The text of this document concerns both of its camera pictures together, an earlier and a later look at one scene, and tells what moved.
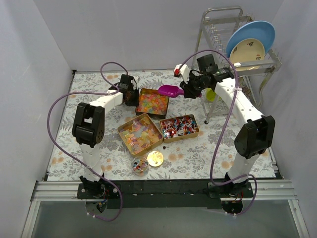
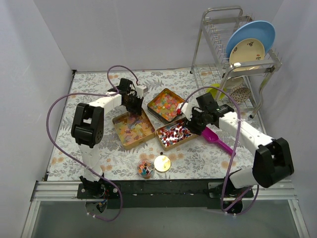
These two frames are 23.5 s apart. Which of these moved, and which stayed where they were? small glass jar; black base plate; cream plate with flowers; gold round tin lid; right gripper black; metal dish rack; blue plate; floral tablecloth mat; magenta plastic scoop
Moved: magenta plastic scoop; small glass jar; right gripper black; gold round tin lid
Stayed: floral tablecloth mat; black base plate; cream plate with flowers; metal dish rack; blue plate
